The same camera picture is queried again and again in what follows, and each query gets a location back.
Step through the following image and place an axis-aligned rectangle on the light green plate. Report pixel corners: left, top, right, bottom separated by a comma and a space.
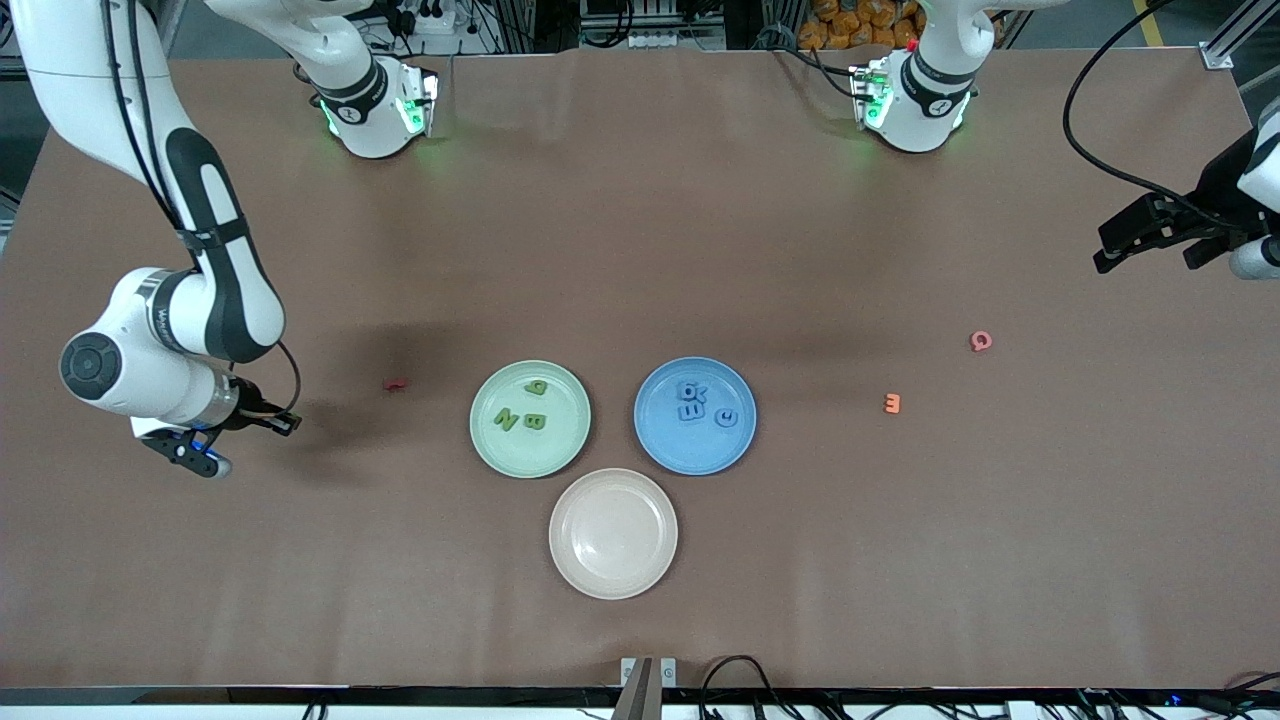
469, 360, 592, 480

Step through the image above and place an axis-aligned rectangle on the beige pink plate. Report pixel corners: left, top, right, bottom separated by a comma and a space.
548, 467, 679, 601

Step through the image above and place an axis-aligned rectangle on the pile of orange objects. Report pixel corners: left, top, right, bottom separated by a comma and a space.
800, 0, 923, 51

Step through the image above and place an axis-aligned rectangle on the blue plate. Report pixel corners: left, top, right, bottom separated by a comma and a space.
633, 356, 758, 477

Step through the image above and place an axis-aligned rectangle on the brown table cover sheet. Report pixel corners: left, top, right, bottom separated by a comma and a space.
0, 48, 1280, 691

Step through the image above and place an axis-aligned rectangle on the power strip with plugs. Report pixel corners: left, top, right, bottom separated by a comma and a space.
385, 0, 459, 37

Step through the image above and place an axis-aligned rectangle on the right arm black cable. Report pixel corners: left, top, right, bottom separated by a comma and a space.
98, 0, 302, 416

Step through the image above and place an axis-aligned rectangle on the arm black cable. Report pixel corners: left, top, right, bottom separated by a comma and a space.
98, 0, 302, 416
1062, 0, 1216, 216

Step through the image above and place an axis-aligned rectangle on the aluminium frame profile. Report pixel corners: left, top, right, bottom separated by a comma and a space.
1200, 0, 1280, 71

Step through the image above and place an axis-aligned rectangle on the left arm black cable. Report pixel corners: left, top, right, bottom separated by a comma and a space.
1062, 0, 1216, 216

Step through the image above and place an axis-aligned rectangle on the metal mounting bracket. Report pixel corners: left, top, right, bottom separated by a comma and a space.
620, 655, 679, 720

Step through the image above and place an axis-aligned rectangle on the black cable bundle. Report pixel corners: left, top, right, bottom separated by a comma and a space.
1070, 672, 1280, 720

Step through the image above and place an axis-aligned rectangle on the black cable loop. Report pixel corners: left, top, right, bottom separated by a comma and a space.
698, 655, 796, 720

